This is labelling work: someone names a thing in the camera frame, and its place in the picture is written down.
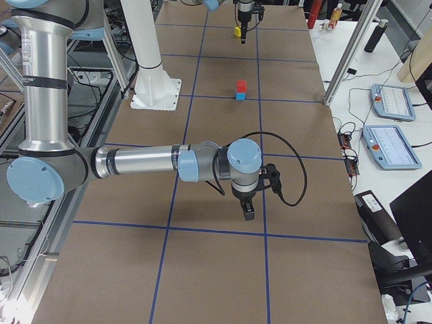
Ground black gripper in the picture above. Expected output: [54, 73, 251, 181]
[232, 187, 256, 221]
[237, 9, 252, 44]

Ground yellow block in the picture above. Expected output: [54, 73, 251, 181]
[234, 26, 241, 38]

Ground red block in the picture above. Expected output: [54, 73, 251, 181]
[236, 80, 248, 93]

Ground blue block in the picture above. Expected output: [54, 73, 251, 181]
[235, 92, 246, 101]

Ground red fire extinguisher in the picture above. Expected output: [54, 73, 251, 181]
[307, 0, 322, 29]

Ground orange drink bottle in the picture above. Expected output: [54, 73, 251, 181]
[328, 3, 342, 30]

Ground black power strip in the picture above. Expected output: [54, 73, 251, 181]
[337, 132, 359, 178]

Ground black water bottle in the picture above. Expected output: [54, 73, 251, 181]
[364, 19, 388, 53]

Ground black box with label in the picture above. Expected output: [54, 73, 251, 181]
[354, 190, 402, 245]

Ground lower teach pendant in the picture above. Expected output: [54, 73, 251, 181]
[362, 125, 422, 171]

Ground teach pendant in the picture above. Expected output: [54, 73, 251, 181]
[371, 84, 416, 122]
[362, 125, 422, 171]

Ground black monitor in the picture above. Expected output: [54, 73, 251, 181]
[390, 171, 431, 263]

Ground upper teach pendant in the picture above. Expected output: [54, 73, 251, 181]
[371, 84, 416, 122]

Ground wooden board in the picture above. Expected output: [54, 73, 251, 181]
[397, 28, 431, 83]

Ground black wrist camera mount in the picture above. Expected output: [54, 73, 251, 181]
[256, 163, 282, 195]
[252, 3, 265, 22]

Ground black camera cable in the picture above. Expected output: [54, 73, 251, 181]
[242, 131, 308, 207]

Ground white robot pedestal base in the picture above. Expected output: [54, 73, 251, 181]
[121, 0, 182, 111]

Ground aluminium frame post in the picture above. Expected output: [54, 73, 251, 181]
[323, 0, 383, 106]

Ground aluminium table frame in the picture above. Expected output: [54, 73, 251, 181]
[1, 17, 132, 303]

